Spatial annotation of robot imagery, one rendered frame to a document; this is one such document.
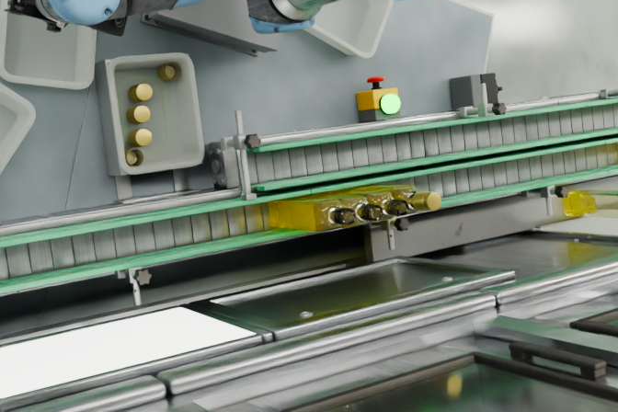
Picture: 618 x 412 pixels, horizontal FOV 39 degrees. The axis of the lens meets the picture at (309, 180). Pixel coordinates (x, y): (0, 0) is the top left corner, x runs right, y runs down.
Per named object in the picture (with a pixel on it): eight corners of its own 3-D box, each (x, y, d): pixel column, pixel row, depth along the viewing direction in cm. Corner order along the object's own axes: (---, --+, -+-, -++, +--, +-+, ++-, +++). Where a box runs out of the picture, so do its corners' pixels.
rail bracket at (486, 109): (456, 119, 199) (496, 115, 187) (452, 86, 198) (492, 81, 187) (470, 117, 201) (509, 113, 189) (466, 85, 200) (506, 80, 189)
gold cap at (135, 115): (124, 108, 172) (131, 106, 168) (142, 105, 173) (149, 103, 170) (128, 125, 172) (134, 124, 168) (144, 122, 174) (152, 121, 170)
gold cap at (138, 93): (127, 85, 172) (133, 84, 168) (143, 84, 174) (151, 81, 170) (130, 103, 172) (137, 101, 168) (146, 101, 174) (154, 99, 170)
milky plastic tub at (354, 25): (350, 67, 201) (371, 62, 194) (271, 21, 191) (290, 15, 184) (375, 1, 205) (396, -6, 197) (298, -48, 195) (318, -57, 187)
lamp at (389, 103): (380, 115, 195) (387, 114, 192) (377, 95, 195) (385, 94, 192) (396, 112, 197) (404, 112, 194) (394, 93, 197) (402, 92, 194)
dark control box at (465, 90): (451, 110, 214) (474, 108, 207) (448, 78, 214) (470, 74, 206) (476, 108, 218) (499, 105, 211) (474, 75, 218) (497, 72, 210)
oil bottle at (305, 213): (269, 227, 175) (324, 234, 156) (266, 200, 175) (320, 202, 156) (293, 223, 178) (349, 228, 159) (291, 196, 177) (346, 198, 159)
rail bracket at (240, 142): (226, 200, 170) (254, 200, 159) (215, 113, 169) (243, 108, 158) (240, 197, 171) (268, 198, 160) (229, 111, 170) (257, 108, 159)
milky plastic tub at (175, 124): (108, 177, 172) (121, 177, 164) (92, 62, 170) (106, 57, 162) (190, 165, 180) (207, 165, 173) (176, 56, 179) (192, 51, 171)
